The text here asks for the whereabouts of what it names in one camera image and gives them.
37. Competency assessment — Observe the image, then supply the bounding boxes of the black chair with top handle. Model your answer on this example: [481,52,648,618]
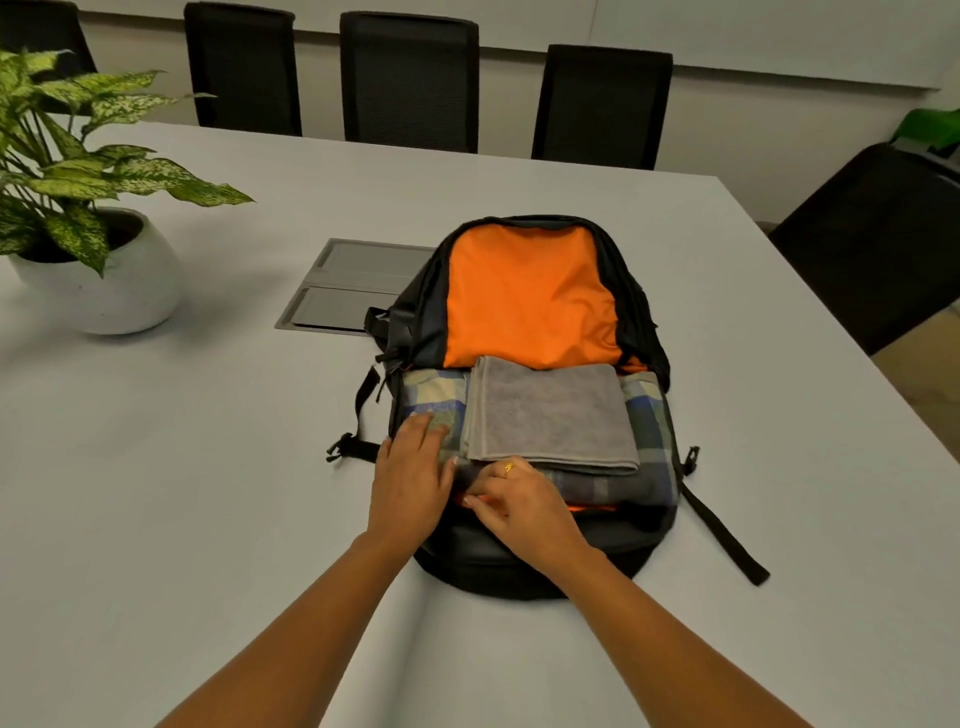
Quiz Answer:
[767,142,960,358]

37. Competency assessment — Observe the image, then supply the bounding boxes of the person's left hand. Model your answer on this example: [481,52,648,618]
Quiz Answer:
[365,412,459,558]

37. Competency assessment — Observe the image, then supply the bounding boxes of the grey table cable box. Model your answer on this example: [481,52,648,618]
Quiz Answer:
[273,237,438,338]

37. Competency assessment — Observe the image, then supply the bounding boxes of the small variegated table plant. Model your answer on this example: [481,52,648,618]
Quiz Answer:
[0,46,256,279]

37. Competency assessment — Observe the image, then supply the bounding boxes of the black backpack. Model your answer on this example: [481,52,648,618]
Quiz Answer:
[325,215,772,602]

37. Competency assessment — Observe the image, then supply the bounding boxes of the person's left forearm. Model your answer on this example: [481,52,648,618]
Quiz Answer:
[157,533,415,728]

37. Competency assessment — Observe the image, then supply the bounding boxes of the black conference chair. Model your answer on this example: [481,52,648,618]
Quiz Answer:
[182,1,304,139]
[530,43,676,172]
[0,0,100,77]
[338,10,482,156]

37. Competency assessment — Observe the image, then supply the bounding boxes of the plaid flannel shirt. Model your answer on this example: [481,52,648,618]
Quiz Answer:
[397,367,681,509]

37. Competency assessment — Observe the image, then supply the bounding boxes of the white round plant pot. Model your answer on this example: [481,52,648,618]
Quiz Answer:
[7,206,187,337]

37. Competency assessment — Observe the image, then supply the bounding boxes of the black frame chair green seat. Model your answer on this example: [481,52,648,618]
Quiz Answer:
[890,107,960,154]

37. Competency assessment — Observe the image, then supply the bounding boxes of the person's right hand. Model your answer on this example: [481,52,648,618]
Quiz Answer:
[461,457,598,579]

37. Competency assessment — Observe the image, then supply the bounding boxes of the person's right forearm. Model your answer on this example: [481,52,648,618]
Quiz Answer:
[558,545,813,728]

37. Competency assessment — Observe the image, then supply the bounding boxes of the grey towel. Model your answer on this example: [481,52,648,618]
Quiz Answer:
[458,355,642,478]

